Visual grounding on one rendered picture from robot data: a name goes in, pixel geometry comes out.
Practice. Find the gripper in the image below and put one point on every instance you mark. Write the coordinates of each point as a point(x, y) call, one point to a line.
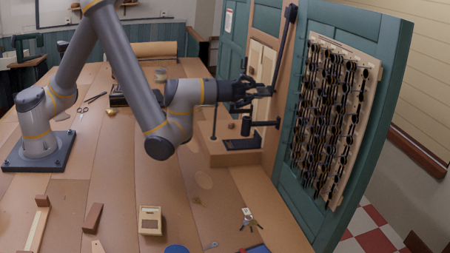
point(230, 90)

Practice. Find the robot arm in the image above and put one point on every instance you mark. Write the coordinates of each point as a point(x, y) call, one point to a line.
point(119, 70)

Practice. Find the cream hatch leaf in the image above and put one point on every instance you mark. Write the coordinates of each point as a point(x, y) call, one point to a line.
point(254, 56)
point(269, 66)

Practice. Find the black locking bar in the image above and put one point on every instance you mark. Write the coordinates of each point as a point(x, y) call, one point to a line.
point(283, 45)

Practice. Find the black thin pin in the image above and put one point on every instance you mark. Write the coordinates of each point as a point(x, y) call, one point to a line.
point(213, 121)

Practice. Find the wooden hatch sill block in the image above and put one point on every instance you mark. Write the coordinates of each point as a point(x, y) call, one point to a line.
point(225, 156)

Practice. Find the small wooden cube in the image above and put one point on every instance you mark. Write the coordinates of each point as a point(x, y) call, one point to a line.
point(231, 125)

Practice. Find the teal door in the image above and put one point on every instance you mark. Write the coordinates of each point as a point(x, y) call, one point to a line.
point(232, 42)

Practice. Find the red and white notice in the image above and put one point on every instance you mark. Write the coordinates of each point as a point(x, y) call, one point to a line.
point(228, 20)

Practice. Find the wooden key board with keys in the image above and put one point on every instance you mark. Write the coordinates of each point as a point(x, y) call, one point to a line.
point(334, 116)

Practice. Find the glass jar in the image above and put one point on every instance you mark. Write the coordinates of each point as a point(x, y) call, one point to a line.
point(160, 75)

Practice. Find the brown paper roll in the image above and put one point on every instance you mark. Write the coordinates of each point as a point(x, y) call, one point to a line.
point(154, 49)

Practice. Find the brass key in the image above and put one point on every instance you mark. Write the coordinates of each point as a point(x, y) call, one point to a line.
point(199, 202)

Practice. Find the key bunch with white tag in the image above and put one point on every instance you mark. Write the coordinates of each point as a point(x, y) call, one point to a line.
point(249, 220)

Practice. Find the black flat box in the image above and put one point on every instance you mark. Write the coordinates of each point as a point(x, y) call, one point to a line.
point(117, 98)

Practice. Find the brass padlock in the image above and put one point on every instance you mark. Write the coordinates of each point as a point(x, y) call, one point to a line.
point(111, 112)

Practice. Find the blue tray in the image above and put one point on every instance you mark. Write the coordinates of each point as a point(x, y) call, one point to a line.
point(256, 248)

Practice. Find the grey key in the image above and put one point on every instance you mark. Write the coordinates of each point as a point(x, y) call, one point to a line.
point(210, 246)

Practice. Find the black thin pliers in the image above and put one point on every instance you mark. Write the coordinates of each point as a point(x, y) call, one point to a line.
point(95, 97)

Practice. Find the cream small box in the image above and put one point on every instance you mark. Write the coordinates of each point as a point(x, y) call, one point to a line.
point(150, 220)

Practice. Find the blue round tin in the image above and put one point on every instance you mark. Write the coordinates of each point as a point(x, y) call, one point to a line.
point(177, 249)

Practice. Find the steel scissors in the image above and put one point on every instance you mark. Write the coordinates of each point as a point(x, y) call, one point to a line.
point(82, 111)

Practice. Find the brown wooden block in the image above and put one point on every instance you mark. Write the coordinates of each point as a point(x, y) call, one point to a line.
point(92, 218)

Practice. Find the brown box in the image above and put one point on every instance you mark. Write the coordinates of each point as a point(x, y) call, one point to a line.
point(418, 243)

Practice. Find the wooden tag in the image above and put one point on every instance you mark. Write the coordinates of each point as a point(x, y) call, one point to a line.
point(97, 247)

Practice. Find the wooden side table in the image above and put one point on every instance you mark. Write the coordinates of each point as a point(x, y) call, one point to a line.
point(28, 62)

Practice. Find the green bench machine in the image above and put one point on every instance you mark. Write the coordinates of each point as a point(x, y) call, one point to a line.
point(26, 45)

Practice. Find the wooden ruler jig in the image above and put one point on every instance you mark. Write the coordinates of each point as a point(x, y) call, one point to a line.
point(37, 225)

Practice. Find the black latch bracket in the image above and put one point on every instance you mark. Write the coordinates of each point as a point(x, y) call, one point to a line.
point(242, 109)

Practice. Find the black holding tube with bracket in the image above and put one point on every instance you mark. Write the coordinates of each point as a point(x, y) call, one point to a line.
point(246, 125)

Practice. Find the black angle bracket plate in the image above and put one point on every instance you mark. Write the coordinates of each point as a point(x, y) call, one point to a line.
point(246, 143)

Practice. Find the teal panelled hatch wall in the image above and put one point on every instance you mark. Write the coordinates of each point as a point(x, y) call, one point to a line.
point(383, 105)

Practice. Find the wooden wall shelf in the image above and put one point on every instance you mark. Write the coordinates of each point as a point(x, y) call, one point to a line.
point(130, 5)

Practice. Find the grey square base plate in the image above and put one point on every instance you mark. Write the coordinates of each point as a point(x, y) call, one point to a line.
point(63, 154)

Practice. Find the white wall board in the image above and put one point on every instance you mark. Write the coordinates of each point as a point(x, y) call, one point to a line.
point(56, 14)

